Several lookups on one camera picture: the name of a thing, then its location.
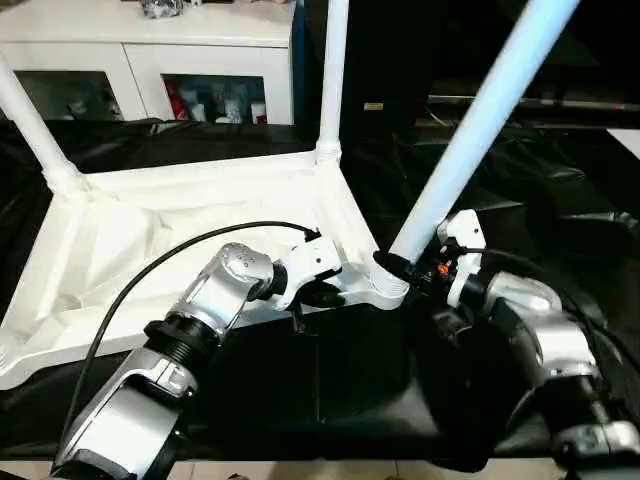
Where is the white plastic table top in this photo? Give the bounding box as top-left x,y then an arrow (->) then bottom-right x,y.
0,149 -> 412,392

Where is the black mat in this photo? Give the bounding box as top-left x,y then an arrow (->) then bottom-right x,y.
0,117 -> 640,474

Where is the silver metal bar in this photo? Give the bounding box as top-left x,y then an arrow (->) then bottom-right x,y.
427,94 -> 640,115

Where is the black case with yellow label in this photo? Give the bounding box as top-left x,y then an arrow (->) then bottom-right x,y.
293,0 -> 434,136

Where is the white flat board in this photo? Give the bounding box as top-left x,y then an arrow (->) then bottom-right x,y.
606,127 -> 640,157

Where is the red fire extinguisher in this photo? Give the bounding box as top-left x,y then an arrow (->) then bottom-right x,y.
163,82 -> 184,121

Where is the white cabinet with windows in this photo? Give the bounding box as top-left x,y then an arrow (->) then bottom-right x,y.
0,0 -> 297,125

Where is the small silver grey object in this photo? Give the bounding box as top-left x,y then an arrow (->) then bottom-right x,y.
138,0 -> 190,20

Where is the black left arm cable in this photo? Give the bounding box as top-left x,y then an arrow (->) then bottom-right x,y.
58,220 -> 322,452

